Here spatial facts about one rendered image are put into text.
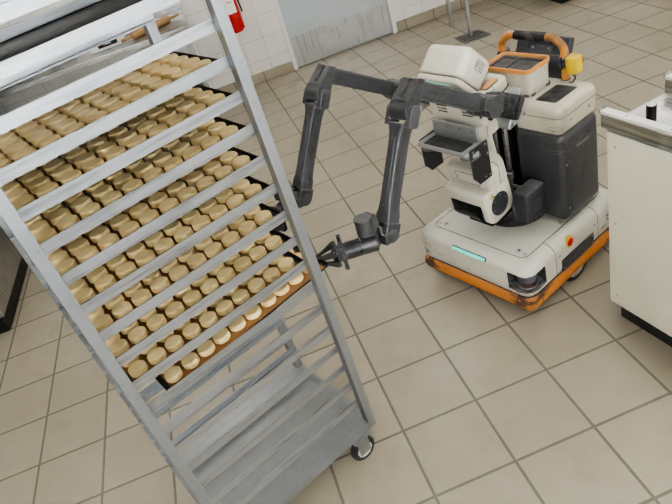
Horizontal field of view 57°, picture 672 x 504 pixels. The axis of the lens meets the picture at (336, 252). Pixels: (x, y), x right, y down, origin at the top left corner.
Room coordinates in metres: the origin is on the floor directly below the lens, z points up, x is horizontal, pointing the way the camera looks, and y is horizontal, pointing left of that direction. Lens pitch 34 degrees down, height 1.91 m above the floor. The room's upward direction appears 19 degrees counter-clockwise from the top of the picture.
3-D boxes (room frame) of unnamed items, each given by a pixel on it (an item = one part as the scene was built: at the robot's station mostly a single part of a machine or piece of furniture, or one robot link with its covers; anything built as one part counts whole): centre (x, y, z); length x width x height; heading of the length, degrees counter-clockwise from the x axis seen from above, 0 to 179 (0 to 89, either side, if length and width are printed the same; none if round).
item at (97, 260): (1.39, 0.36, 1.23); 0.64 x 0.03 x 0.03; 119
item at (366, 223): (1.62, -0.14, 0.85); 0.12 x 0.09 x 0.11; 120
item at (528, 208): (2.14, -0.71, 0.43); 0.28 x 0.27 x 0.25; 29
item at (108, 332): (1.39, 0.36, 1.05); 0.64 x 0.03 x 0.03; 119
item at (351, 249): (1.61, -0.04, 0.81); 0.07 x 0.07 x 0.10; 89
